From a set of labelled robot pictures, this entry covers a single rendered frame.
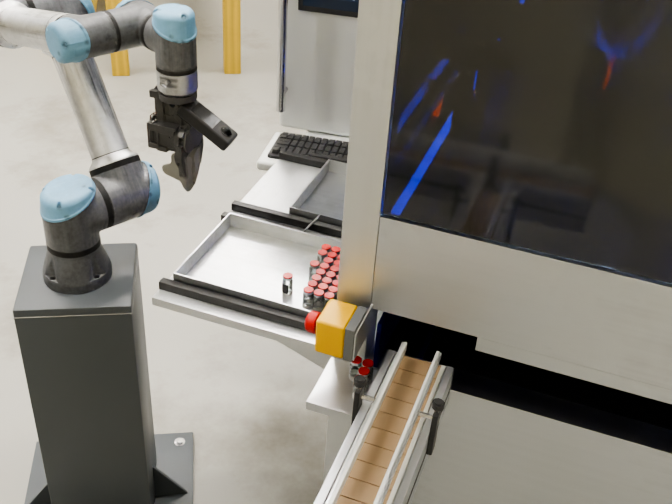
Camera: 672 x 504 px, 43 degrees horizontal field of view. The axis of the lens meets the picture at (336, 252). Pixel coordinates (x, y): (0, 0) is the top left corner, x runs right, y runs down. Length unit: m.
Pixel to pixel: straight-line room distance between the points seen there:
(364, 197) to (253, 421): 1.43
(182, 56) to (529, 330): 0.77
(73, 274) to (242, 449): 0.94
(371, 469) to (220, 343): 1.69
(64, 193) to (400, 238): 0.78
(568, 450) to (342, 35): 1.33
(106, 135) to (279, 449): 1.16
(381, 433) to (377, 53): 0.61
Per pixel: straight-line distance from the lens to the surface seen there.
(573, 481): 1.70
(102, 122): 1.95
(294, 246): 1.92
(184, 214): 3.68
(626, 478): 1.67
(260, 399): 2.80
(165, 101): 1.62
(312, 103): 2.55
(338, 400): 1.55
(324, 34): 2.46
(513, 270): 1.42
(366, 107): 1.34
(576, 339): 1.48
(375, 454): 1.40
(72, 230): 1.89
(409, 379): 1.53
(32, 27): 1.73
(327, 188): 2.14
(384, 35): 1.29
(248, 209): 2.02
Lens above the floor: 1.97
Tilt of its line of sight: 35 degrees down
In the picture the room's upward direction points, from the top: 4 degrees clockwise
